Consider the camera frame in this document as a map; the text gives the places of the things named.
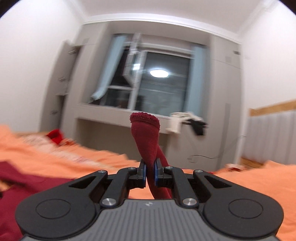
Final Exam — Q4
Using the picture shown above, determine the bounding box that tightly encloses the large window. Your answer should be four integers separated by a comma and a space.
94, 34, 198, 116

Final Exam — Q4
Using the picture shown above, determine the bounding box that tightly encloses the black charging cable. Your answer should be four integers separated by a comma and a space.
187, 135, 247, 163

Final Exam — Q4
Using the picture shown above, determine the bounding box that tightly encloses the white cloth on sill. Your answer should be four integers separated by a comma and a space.
166, 112, 199, 134

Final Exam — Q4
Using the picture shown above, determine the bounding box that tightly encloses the dark red knit sweater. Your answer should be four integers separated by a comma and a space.
1, 161, 71, 240

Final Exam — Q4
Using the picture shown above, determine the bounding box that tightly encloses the right light blue curtain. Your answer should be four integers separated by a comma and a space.
184, 45, 207, 117

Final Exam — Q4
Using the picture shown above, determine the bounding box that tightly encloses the grey padded wooden headboard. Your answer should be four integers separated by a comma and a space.
240, 100, 295, 168

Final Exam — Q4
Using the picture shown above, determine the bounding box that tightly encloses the left light blue curtain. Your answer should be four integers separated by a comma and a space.
91, 34, 127, 101

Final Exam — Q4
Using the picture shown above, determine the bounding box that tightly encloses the bright red cloth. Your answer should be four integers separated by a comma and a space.
46, 129, 67, 146

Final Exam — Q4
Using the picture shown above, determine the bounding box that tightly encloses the black cloth on sill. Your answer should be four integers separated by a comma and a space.
185, 119, 208, 136

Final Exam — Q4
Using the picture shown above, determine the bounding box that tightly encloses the orange bed blanket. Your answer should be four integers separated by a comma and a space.
1, 126, 295, 240

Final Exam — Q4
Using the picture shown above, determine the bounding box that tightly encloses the dark red sock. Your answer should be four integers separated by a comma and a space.
130, 112, 171, 199

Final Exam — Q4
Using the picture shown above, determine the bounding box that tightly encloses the pale patterned pink bedsheet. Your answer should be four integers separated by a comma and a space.
16, 133, 97, 166

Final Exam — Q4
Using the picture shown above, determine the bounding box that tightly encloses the grey built-in wardrobe desk unit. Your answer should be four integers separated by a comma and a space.
40, 21, 242, 171

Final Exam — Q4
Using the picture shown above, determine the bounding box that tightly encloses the light blue curtain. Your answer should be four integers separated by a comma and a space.
184, 45, 207, 117
91, 34, 127, 101

